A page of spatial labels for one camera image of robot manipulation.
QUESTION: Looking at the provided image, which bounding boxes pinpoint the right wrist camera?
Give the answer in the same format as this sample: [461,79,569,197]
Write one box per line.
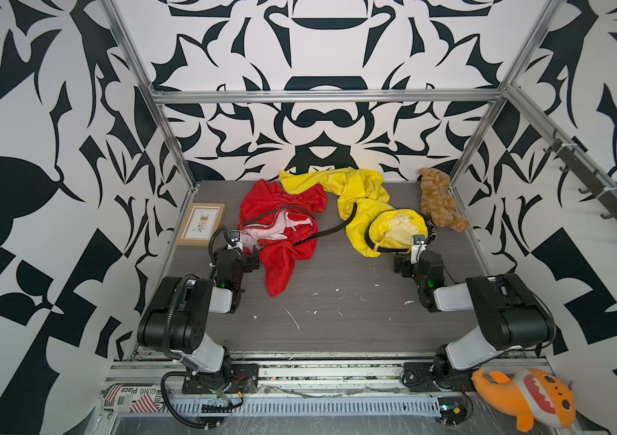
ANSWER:
[410,235,428,264]

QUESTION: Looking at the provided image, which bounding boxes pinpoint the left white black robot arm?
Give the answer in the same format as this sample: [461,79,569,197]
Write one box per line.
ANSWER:
[137,248,260,390]

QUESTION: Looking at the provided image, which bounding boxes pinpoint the black leather belt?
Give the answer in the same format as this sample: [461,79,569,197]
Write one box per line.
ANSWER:
[239,204,357,248]

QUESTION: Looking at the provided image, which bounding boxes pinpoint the red white printed box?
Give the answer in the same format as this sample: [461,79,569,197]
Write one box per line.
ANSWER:
[103,384,165,413]

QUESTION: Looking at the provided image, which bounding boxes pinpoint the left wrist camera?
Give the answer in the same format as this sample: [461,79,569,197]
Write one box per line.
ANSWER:
[228,230,243,253]

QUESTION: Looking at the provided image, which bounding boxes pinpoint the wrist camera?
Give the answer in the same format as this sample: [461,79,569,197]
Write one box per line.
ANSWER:
[410,235,428,264]
[228,230,243,253]

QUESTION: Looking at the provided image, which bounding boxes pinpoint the yellow trousers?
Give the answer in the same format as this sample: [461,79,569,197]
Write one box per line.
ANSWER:
[278,167,429,258]

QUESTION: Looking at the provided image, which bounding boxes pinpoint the black belt on yellow trousers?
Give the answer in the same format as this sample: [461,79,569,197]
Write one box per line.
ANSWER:
[364,210,436,254]

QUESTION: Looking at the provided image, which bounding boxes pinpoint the white cable duct strip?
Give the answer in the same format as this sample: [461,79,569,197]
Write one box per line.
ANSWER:
[172,396,441,418]

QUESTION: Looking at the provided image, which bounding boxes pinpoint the wooden framed picture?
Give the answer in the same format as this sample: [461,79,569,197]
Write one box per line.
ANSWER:
[176,202,226,247]

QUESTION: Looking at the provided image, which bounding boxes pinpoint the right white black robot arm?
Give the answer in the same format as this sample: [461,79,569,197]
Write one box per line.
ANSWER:
[394,250,556,381]

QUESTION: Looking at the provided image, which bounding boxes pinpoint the red trousers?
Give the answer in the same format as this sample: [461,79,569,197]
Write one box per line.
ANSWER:
[238,181,328,297]

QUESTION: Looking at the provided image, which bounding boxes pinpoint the left black corrugated cable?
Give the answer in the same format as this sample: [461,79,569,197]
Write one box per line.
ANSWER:
[159,274,244,430]

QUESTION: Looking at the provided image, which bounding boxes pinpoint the small green circuit board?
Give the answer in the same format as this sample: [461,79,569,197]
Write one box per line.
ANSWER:
[437,400,468,426]

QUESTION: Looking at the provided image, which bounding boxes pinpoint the brown teddy bear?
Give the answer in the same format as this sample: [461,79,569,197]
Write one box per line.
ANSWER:
[418,168,471,232]

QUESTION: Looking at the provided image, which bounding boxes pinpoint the orange shark plush toy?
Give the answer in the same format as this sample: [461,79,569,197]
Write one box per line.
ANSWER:
[472,369,577,433]

